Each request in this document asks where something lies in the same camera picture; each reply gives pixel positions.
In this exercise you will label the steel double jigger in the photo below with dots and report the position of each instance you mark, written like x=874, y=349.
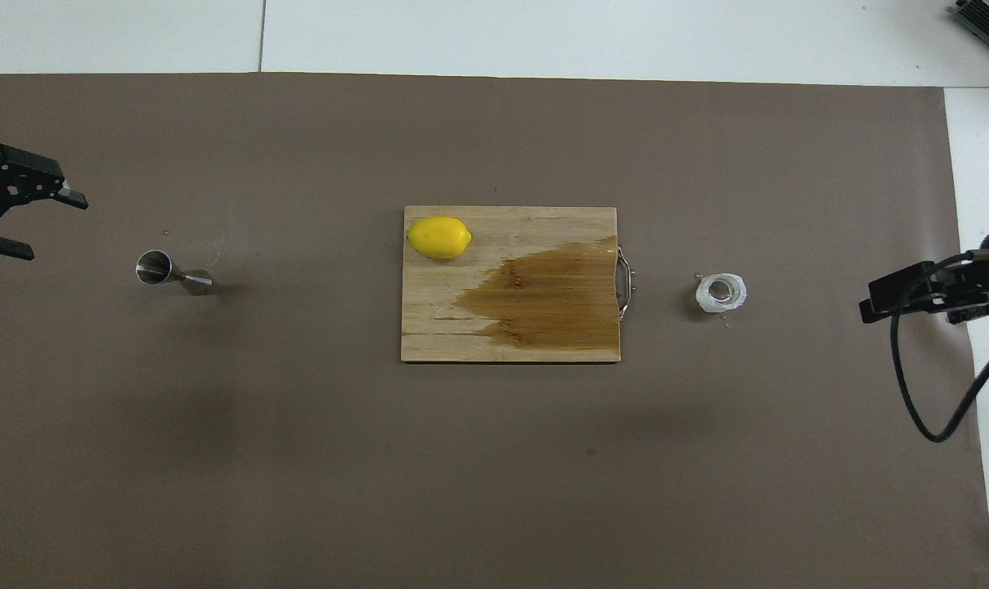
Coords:
x=155, y=268

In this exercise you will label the small clear glass cup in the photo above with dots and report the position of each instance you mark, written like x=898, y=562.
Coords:
x=719, y=293

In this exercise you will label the brown table mat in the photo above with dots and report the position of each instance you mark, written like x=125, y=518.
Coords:
x=298, y=450

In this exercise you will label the yellow lemon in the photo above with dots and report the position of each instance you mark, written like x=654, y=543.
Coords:
x=438, y=237

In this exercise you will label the wooden cutting board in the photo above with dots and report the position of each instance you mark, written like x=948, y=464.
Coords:
x=461, y=327

